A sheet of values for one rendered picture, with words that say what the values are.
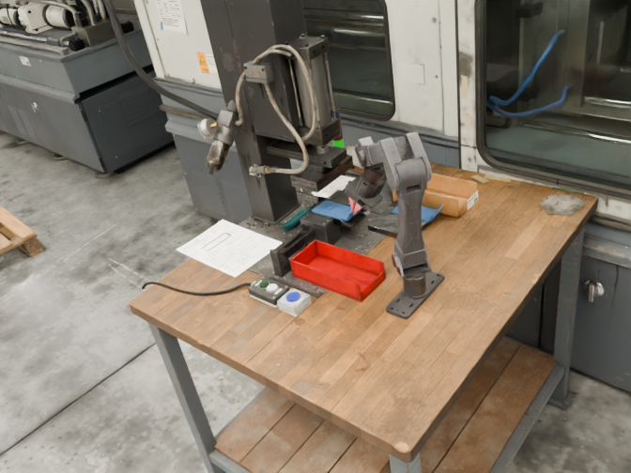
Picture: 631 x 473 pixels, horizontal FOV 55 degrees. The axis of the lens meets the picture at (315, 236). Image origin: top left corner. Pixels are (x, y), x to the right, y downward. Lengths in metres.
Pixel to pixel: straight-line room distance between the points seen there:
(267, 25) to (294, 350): 0.86
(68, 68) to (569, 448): 3.82
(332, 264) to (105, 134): 3.28
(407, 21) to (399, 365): 1.28
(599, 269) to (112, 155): 3.66
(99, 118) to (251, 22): 3.17
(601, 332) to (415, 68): 1.17
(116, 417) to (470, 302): 1.78
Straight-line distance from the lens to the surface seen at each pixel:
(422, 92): 2.35
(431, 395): 1.43
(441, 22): 2.21
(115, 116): 4.88
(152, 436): 2.76
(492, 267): 1.78
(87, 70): 4.75
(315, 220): 1.89
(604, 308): 2.39
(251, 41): 1.79
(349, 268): 1.79
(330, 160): 1.79
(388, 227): 1.93
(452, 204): 1.97
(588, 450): 2.52
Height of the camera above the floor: 1.97
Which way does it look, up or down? 33 degrees down
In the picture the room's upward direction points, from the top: 10 degrees counter-clockwise
